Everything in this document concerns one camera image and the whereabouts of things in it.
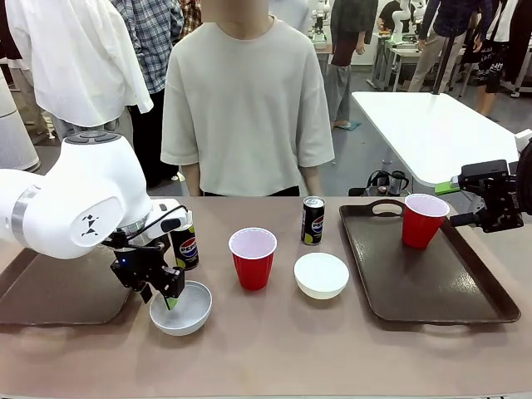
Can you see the bystander in white shirt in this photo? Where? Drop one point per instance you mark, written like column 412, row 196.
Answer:
column 83, row 54

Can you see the black bag with bottle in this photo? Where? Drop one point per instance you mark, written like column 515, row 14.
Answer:
column 386, row 183

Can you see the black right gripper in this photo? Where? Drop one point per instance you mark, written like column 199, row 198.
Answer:
column 496, row 195

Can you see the bystander in khaki trousers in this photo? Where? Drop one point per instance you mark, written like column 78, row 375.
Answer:
column 440, row 37

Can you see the black Pepsi can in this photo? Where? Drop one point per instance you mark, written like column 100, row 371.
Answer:
column 186, row 249
column 312, row 222

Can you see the person's right forearm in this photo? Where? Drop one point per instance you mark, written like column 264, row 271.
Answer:
column 191, row 180

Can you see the red plastic cup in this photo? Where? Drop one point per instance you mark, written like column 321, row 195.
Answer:
column 252, row 266
column 420, row 226

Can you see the bystander in plaid shirt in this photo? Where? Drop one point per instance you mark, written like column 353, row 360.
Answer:
column 154, row 41

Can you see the brown plastic tray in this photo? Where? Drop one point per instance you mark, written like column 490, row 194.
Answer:
column 420, row 282
column 62, row 295

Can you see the person in beige t-shirt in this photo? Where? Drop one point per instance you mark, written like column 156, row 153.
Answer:
column 245, row 108

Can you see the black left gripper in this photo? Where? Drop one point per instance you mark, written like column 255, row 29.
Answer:
column 143, row 266

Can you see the bystander in dark top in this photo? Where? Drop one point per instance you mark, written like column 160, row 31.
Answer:
column 347, row 54

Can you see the white cylindrical appliance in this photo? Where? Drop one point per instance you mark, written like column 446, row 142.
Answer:
column 14, row 133

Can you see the white folding table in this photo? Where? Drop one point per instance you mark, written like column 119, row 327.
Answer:
column 432, row 124

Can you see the white bowl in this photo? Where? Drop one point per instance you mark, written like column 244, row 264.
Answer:
column 189, row 307
column 321, row 276

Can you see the grey background workbench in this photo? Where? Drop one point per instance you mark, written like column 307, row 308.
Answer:
column 395, row 58

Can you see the black vertical pole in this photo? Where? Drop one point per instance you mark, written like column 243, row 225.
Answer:
column 444, row 45

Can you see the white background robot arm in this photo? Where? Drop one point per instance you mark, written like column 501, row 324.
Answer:
column 319, row 21
column 401, row 16

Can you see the person's left forearm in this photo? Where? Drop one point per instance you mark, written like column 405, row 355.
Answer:
column 311, row 180

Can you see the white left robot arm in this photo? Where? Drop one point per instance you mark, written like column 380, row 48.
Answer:
column 62, row 199

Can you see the bystander in black shorts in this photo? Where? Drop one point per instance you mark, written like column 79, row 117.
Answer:
column 494, row 54

